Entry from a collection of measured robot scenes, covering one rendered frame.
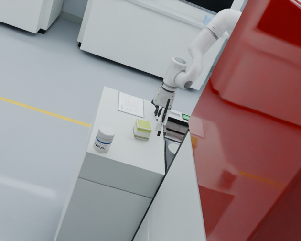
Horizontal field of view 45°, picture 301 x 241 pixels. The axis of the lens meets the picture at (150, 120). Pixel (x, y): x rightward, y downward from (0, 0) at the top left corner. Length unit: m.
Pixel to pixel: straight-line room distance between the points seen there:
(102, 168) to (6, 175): 1.28
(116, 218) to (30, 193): 1.02
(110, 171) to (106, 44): 3.22
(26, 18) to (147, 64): 1.57
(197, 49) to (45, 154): 1.63
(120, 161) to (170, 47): 3.22
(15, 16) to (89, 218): 3.43
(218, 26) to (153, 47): 2.83
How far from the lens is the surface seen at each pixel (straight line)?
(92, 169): 1.58
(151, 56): 4.68
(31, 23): 4.77
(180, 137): 2.05
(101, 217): 1.77
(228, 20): 1.87
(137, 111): 1.93
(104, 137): 1.50
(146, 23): 4.54
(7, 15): 4.84
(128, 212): 1.73
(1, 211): 2.53
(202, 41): 1.83
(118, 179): 1.60
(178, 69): 1.81
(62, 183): 2.78
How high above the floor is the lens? 1.89
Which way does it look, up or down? 29 degrees down
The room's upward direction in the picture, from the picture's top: 24 degrees clockwise
